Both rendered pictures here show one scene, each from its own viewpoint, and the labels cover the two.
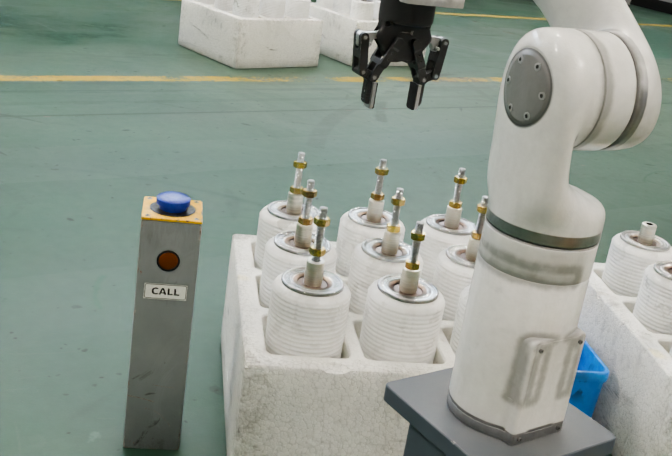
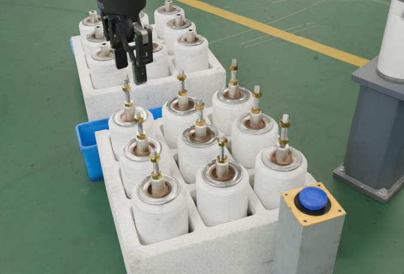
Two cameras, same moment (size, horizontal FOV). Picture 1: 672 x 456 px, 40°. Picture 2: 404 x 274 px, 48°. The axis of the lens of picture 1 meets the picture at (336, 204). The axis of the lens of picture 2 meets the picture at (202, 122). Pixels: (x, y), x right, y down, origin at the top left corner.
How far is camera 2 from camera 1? 140 cm
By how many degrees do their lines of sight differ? 84
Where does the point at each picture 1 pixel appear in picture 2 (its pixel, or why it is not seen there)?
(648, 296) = (159, 64)
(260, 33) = not seen: outside the picture
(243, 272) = (207, 235)
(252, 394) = not seen: hidden behind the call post
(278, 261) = (246, 185)
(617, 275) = (119, 76)
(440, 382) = (395, 86)
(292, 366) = not seen: hidden behind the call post
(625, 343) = (173, 88)
